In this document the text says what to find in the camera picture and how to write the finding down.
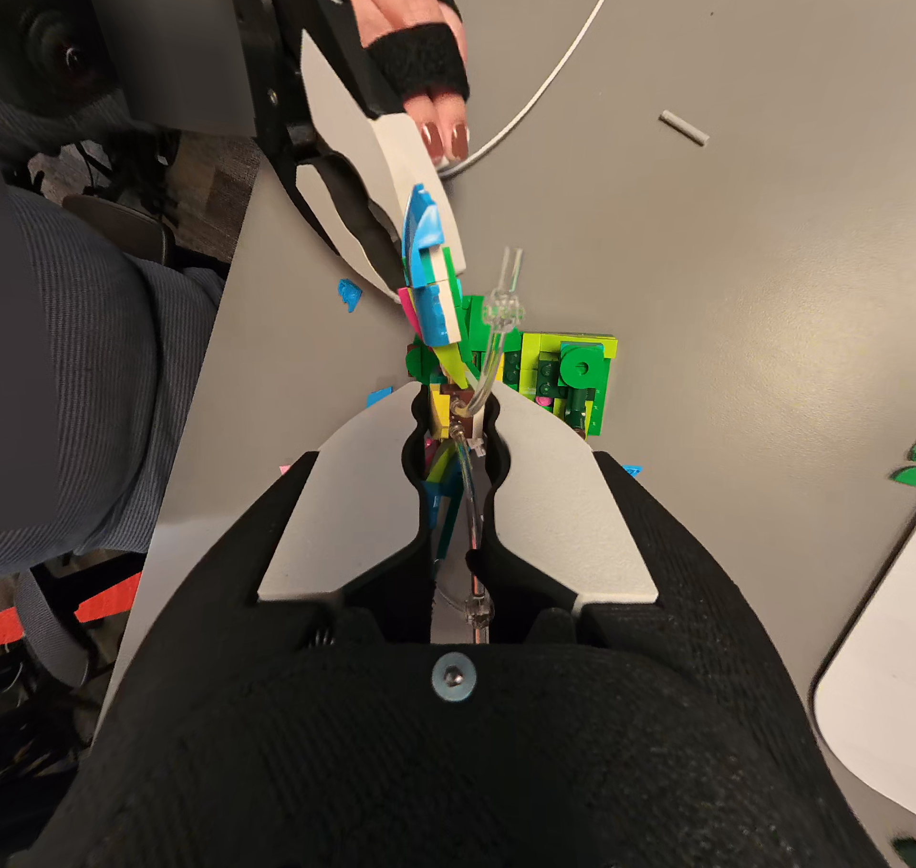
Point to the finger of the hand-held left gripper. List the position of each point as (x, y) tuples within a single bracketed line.
[(315, 191), (401, 159)]

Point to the small grey bar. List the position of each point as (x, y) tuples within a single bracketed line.
[(683, 127)]

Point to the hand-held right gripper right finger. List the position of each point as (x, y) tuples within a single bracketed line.
[(565, 517)]

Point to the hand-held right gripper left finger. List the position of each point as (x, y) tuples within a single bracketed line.
[(343, 517)]

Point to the green lego leaf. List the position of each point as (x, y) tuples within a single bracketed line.
[(905, 471)]

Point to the colourful lego model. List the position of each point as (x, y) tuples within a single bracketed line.
[(551, 345)]

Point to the small blue lego piece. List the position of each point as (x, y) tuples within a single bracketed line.
[(379, 397), (350, 295)]

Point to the red and grey object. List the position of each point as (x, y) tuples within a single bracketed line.
[(107, 596)]

